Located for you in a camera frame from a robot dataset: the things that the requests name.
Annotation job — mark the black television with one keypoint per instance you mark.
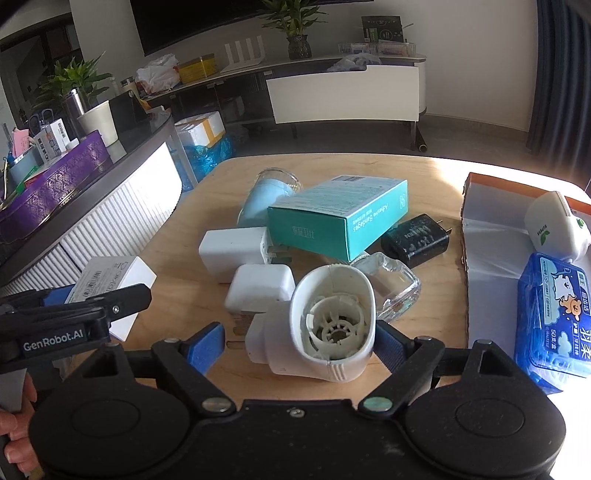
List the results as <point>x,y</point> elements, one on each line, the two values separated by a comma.
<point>240,23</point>

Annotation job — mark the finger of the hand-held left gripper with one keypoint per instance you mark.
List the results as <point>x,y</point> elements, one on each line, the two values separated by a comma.
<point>100,325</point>
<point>129,297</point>

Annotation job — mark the blue tissue pack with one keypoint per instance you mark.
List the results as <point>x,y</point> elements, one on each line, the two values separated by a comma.
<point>554,318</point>

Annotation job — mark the light blue glass cup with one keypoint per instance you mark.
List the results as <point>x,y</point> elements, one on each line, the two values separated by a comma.
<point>265,198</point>

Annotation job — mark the white rounded charger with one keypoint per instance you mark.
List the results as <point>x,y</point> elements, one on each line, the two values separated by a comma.
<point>259,287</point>

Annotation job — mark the person's left hand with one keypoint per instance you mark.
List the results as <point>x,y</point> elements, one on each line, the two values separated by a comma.
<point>16,427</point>

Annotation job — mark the clear plastic boxes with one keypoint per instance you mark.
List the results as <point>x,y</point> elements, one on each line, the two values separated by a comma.
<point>376,48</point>

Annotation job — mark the crumpled blue plastic bag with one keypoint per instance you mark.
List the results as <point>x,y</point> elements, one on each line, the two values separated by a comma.
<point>353,62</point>

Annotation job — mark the white router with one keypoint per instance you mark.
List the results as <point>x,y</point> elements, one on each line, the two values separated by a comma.
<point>242,55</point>

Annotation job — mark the black square object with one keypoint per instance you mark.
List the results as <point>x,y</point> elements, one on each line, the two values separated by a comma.
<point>127,113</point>

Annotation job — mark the teal cardboard box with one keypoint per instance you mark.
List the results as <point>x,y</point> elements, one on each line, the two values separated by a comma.
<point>339,217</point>

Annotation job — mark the white rectangular charger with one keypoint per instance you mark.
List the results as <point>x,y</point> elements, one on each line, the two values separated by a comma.
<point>231,251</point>

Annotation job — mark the white plant pot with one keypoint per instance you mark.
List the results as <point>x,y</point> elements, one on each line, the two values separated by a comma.
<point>98,123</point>

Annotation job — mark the black charger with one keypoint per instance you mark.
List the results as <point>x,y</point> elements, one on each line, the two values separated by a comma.
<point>414,240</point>

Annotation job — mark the steel tumbler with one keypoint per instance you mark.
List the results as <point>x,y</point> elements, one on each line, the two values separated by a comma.
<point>77,110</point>

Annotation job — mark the dark blue curtain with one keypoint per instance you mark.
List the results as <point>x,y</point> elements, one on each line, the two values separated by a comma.
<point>554,69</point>

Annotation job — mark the round ribbed white counter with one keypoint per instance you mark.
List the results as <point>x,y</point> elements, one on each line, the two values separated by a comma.
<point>115,194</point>

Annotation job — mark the purple patterned box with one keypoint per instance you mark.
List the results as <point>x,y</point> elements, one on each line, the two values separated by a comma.
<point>60,184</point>

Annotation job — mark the yellow tin box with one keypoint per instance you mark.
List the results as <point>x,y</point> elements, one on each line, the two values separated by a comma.
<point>197,68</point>

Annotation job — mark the black box green print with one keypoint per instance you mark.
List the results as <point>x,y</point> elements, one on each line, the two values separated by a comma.
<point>383,28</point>

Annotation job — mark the green leafy plant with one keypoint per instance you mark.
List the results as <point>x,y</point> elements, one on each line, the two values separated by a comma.
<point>69,81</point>

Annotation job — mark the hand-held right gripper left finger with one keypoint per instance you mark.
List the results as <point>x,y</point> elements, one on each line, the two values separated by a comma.
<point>204,347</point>

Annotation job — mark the white plug-in device green logo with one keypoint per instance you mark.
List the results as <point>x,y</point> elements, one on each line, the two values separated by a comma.
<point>556,226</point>

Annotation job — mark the potted plant in dark vase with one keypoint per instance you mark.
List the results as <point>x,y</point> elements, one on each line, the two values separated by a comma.
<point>295,32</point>

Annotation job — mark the white plug-in mosquito repeller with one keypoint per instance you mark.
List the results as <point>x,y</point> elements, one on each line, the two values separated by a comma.
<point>323,318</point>

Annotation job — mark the white labelled box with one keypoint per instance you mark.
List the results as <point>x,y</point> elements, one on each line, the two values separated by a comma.
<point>115,281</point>

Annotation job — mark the white barcode boxes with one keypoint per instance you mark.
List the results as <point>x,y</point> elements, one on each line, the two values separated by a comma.
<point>51,137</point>

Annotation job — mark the clear glass bottle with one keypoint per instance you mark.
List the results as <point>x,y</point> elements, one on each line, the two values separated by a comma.
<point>392,284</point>

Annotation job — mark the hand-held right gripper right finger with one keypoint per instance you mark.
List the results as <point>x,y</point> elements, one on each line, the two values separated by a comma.
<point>392,353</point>

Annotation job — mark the white television cabinet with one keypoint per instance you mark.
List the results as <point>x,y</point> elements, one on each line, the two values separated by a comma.
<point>341,97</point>

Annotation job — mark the orange-rimmed cardboard tray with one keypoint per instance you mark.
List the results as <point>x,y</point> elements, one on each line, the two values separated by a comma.
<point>503,258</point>

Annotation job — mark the white foam box yellow tape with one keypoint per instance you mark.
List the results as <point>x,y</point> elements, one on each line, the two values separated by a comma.
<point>201,129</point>

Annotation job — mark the black roll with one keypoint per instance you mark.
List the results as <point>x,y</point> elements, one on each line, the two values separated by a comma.
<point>422,147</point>

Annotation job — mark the grey pen cup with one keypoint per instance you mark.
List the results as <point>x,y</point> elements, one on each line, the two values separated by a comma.
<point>23,167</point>

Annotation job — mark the white plastic bag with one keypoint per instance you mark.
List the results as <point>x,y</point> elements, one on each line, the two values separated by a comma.
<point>157,74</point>

